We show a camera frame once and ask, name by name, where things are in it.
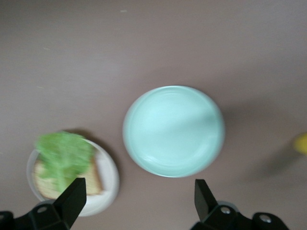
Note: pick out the brown bread slice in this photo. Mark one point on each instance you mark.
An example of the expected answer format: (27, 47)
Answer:
(94, 179)

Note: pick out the yellow squeeze bottle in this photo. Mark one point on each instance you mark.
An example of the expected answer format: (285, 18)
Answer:
(302, 143)

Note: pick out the beige plate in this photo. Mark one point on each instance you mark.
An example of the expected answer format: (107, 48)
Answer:
(108, 172)

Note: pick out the mint green plate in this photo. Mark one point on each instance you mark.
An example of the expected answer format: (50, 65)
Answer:
(173, 131)

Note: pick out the green lettuce leaf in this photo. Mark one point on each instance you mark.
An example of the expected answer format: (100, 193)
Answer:
(64, 155)

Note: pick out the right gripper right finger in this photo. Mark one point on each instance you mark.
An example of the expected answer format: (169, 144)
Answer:
(208, 213)

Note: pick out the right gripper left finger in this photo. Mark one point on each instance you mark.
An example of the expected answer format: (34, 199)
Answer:
(69, 206)

